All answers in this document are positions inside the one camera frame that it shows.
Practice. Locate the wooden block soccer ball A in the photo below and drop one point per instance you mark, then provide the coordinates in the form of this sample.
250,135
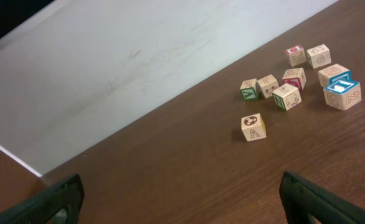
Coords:
253,127

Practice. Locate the wooden block butterfly six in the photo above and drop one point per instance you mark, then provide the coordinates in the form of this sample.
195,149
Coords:
319,56

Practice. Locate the wooden block blue side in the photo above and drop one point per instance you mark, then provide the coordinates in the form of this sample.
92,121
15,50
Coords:
333,73

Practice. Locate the wooden block green N F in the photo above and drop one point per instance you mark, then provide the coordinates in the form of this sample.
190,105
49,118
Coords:
287,96

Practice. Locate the wooden block letter L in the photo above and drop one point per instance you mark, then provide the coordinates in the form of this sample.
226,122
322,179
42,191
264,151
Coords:
267,85

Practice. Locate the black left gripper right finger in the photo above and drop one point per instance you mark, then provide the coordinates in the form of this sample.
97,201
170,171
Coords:
305,202

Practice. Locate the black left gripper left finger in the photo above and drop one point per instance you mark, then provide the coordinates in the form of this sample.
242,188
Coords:
59,203

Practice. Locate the wooden block red six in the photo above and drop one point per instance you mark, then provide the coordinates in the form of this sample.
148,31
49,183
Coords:
295,55

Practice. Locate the wooden block blue one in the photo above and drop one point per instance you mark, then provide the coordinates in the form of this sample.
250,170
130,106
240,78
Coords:
343,94

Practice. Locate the wooden block red face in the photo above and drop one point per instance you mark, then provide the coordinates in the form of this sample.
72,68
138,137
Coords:
295,77

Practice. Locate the wooden block green V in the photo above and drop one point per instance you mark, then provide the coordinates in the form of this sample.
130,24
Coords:
249,90

